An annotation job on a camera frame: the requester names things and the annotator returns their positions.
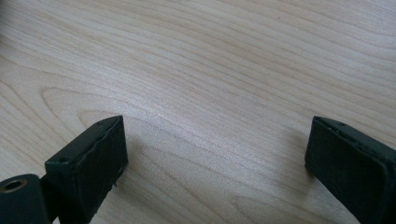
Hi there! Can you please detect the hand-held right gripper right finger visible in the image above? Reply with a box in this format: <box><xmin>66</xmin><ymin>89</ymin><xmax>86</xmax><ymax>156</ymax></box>
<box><xmin>304</xmin><ymin>116</ymin><xmax>396</xmax><ymax>224</ymax></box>

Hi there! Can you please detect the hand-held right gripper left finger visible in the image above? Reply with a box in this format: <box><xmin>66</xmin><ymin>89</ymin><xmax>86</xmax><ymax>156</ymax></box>
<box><xmin>40</xmin><ymin>115</ymin><xmax>129</xmax><ymax>224</ymax></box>

